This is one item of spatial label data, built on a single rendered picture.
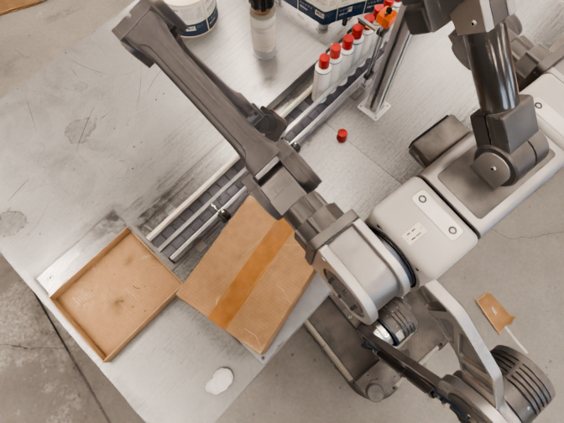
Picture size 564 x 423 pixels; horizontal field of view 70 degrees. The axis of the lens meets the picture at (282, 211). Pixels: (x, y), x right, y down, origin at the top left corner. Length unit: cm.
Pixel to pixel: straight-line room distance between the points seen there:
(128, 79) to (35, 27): 167
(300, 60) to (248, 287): 89
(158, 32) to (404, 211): 47
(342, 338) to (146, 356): 88
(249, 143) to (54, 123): 108
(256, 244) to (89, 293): 60
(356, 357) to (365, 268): 129
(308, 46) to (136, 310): 107
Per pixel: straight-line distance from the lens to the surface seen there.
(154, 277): 132
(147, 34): 74
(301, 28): 164
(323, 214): 62
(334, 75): 138
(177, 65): 71
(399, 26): 122
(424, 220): 61
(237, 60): 155
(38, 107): 172
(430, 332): 194
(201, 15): 159
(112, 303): 135
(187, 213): 129
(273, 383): 208
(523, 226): 252
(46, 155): 161
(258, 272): 97
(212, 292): 98
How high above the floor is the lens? 207
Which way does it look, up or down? 71 degrees down
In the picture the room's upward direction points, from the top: straight up
